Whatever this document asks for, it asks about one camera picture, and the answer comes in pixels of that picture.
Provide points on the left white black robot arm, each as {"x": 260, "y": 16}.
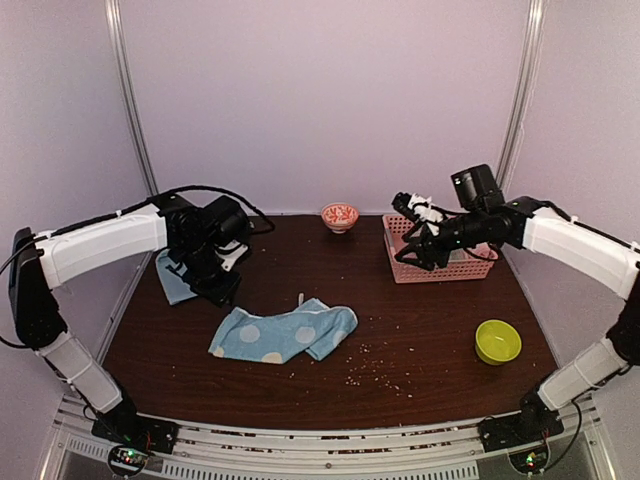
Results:
{"x": 44, "y": 262}

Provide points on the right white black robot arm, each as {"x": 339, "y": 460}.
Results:
{"x": 540, "y": 228}

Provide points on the pink plastic basket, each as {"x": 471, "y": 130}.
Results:
{"x": 474, "y": 264}

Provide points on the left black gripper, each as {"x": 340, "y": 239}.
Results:
{"x": 218, "y": 294}

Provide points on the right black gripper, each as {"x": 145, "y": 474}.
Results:
{"x": 427, "y": 246}

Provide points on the plain light blue towel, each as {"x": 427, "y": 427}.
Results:
{"x": 170, "y": 277}

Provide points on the front aluminium rail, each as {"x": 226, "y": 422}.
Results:
{"x": 450, "y": 450}

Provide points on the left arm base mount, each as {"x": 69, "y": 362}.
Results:
{"x": 147, "y": 434}

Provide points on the blue polka dot towel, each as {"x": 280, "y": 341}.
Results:
{"x": 313, "y": 328}

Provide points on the orange patterned ceramic bowl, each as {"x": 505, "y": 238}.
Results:
{"x": 339, "y": 217}

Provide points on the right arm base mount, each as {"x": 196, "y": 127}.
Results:
{"x": 507, "y": 432}

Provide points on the left aluminium frame post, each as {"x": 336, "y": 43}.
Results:
{"x": 117, "y": 37}

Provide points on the aluminium frame post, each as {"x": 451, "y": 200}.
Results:
{"x": 117, "y": 37}
{"x": 523, "y": 92}

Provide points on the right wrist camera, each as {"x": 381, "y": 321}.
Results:
{"x": 419, "y": 210}

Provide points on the lime green bowl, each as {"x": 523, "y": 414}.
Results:
{"x": 497, "y": 342}

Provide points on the right aluminium frame post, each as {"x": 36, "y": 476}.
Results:
{"x": 523, "y": 92}

